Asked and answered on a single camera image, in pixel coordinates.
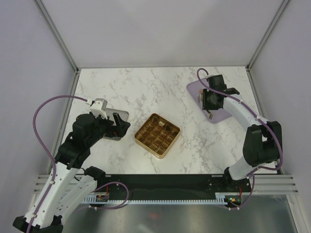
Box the gold chocolate tin box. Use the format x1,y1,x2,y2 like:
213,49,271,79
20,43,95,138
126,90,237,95
135,113,180,159

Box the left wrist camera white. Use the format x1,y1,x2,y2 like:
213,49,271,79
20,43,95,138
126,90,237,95
90,98,108,119

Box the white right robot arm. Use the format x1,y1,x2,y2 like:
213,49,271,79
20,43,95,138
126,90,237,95
201,75,282,192

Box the right aluminium frame post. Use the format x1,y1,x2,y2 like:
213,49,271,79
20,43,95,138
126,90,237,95
245,0,291,72

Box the metal tongs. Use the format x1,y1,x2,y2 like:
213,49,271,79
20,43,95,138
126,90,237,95
198,94,213,120

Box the white cable duct rail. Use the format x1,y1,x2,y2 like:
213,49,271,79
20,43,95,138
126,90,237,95
81,193,242,205

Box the silver tin lid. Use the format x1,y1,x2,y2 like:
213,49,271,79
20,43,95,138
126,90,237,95
103,106,129,141

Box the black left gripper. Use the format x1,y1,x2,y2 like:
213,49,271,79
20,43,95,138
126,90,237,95
87,112,130,146

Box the purple cable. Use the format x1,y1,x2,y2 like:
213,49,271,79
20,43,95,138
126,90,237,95
196,68,284,180
26,95,89,233

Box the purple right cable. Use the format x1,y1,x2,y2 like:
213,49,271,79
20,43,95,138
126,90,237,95
196,68,284,180

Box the lavender plastic tray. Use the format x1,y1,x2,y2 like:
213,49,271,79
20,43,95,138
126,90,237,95
187,81,232,124

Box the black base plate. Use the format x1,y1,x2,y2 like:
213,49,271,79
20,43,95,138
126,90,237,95
72,173,253,201

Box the aluminium frame post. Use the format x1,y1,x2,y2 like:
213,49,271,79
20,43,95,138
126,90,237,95
245,0,291,72
34,0,79,74

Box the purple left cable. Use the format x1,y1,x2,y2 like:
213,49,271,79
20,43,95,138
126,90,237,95
26,95,89,233

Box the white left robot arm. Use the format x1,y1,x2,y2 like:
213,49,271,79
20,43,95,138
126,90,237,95
13,113,131,233

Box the left aluminium frame post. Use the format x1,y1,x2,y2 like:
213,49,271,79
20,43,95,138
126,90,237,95
34,0,79,74

